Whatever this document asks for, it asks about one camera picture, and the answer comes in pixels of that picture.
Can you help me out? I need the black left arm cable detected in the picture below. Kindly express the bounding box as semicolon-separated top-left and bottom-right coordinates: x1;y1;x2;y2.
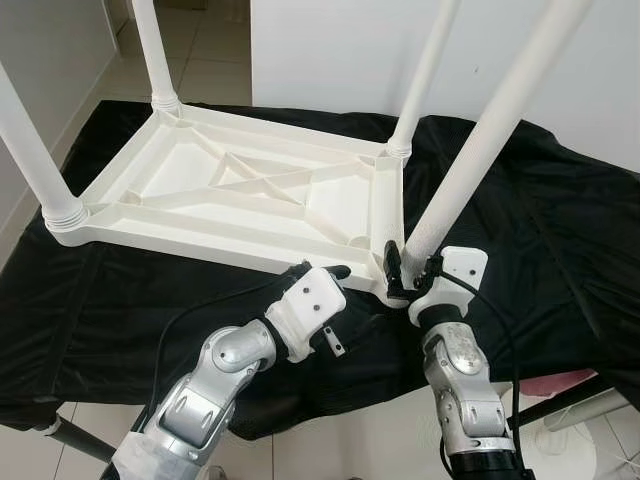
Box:
150;262;311;421

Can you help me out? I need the white plastic table leg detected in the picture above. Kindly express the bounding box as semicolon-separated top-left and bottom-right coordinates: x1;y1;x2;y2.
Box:
0;60;89;233
130;0;183;113
402;0;593;263
385;0;461;159

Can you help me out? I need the black table cloth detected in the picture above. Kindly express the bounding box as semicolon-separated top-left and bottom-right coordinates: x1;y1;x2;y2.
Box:
0;98;640;441

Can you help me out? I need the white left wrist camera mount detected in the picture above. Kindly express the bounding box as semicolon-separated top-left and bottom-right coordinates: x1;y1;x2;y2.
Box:
265;265;348;363

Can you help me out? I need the white plastic table top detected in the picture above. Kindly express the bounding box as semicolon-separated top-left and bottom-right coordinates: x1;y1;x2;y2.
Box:
45;100;409;301

